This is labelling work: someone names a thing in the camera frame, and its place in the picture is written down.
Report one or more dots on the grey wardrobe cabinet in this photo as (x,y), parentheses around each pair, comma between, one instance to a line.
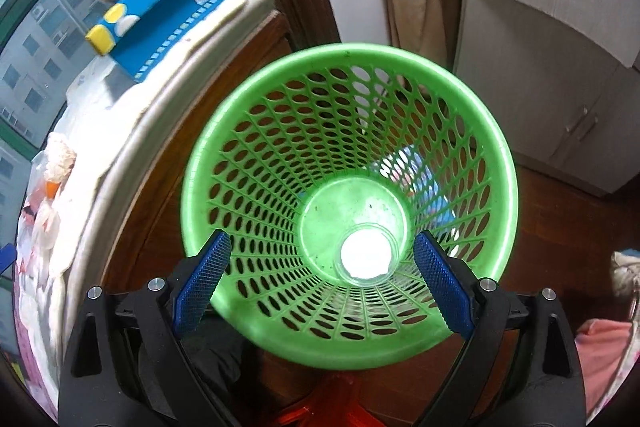
(562,79)

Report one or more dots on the clear cup with white lid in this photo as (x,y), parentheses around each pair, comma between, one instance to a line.
(367,256)

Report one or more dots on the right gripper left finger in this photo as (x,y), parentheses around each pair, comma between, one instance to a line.
(125,364)

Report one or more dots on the green window frame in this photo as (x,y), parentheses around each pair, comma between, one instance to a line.
(43,50)

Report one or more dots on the white quilted bed mat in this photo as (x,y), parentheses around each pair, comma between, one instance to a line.
(82,185)

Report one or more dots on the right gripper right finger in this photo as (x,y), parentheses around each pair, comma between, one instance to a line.
(543,385)

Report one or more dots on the blue tissue box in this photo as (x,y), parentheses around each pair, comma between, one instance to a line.
(137,34)

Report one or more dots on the pink cloth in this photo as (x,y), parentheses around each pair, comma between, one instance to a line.
(606,350)

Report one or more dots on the green plastic mesh trash basket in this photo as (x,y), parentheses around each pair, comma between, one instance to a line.
(323,140)

